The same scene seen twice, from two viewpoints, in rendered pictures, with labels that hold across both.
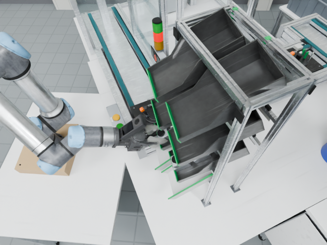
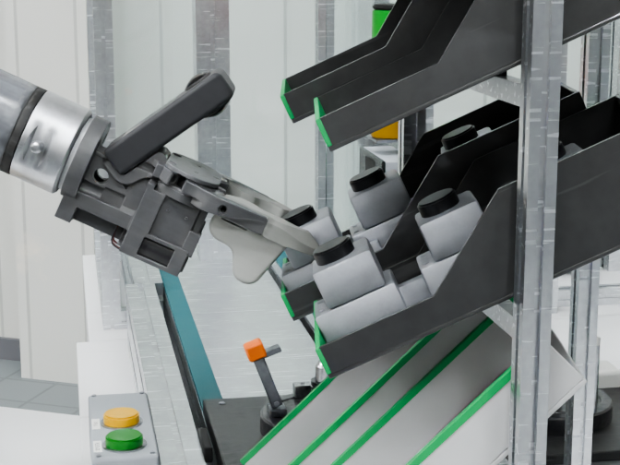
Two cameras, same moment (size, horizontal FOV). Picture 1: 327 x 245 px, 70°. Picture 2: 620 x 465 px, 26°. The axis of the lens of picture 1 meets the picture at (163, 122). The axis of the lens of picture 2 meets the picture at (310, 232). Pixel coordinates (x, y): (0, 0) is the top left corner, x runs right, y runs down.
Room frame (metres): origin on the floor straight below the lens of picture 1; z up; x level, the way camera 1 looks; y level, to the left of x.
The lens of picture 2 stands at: (-0.60, -0.18, 1.48)
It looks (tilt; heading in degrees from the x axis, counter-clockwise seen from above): 12 degrees down; 10
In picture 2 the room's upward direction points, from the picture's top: straight up
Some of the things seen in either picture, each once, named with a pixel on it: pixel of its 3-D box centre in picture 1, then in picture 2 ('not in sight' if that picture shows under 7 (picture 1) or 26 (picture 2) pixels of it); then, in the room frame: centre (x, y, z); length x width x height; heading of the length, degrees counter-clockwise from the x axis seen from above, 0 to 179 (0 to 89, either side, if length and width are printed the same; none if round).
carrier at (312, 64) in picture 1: (299, 56); not in sight; (1.11, -0.89, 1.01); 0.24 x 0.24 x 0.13; 20
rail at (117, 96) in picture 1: (118, 96); (165, 402); (0.98, 0.27, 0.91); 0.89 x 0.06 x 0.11; 20
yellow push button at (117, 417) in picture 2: (116, 117); (121, 421); (0.78, 0.27, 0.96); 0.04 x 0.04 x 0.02
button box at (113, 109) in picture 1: (117, 120); (122, 447); (0.78, 0.27, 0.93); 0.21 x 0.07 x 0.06; 20
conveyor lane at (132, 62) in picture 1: (142, 85); (298, 391); (1.06, 0.12, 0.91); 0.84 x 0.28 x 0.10; 20
